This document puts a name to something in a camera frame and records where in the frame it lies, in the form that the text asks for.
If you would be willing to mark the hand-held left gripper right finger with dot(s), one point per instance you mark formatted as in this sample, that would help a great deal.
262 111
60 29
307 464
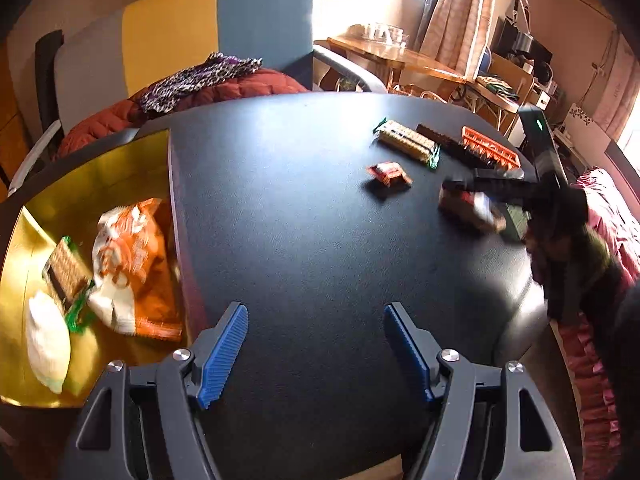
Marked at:
407 355

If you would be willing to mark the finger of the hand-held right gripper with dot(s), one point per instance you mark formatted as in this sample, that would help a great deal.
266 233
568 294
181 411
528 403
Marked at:
492 189
500 174

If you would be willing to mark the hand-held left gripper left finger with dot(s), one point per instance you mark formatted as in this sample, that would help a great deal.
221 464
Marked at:
222 355

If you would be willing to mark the red and white snack packet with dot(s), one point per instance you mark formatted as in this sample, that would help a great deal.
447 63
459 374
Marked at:
470 208

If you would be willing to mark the gold cardboard box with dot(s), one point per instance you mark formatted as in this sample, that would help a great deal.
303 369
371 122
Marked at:
100 180

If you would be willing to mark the person's right forearm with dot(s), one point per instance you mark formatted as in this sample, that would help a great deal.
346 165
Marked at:
580 265

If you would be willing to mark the orange biscuit packet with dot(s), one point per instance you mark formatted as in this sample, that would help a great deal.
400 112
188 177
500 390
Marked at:
490 148

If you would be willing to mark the dark brown cookie packet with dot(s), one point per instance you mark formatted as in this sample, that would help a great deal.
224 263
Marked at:
446 144

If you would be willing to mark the wooden chair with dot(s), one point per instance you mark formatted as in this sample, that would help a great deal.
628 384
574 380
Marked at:
505 85

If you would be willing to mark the cracker packet with green ends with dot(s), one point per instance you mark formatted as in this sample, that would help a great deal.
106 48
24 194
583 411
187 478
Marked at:
66 270
407 140

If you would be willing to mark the small red snack packet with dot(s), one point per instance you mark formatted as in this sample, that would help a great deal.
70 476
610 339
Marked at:
390 173

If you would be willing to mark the cluttered shelf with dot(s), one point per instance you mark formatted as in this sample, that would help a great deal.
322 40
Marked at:
525 50

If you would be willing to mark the orange and white snack bag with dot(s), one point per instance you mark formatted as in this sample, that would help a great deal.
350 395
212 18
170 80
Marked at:
131 260

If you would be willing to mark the wooden side table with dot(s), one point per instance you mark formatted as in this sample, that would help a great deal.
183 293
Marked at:
400 57

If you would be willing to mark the patterned beige curtain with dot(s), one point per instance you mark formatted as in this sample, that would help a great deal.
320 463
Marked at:
460 15

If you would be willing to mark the white pillow snack packet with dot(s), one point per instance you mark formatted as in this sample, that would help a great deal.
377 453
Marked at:
46 342

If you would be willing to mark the pink ruffled blanket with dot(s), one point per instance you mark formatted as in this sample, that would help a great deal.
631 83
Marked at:
590 360

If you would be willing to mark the red padded jacket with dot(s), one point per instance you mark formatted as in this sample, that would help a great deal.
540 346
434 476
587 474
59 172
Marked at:
235 90

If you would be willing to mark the leopard print cloth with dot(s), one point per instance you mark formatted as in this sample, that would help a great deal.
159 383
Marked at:
195 80

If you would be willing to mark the yellow blue grey sofa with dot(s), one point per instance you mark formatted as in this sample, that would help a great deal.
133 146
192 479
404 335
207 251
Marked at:
165 40

